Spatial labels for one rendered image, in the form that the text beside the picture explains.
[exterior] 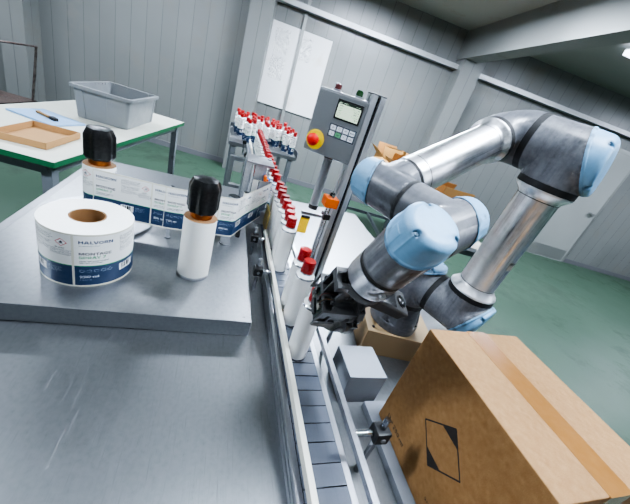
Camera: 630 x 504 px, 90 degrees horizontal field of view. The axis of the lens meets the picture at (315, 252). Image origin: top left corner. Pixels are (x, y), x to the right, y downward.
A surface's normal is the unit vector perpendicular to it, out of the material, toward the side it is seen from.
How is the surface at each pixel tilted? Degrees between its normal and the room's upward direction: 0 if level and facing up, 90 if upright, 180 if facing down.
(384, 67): 90
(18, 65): 90
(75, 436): 0
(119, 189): 90
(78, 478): 0
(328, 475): 0
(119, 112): 95
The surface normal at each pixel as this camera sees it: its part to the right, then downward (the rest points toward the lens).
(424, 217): 0.36, -0.48
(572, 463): 0.29, -0.85
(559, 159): -0.73, 0.14
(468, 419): -0.93, -0.15
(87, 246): 0.48, 0.53
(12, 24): 0.04, 0.47
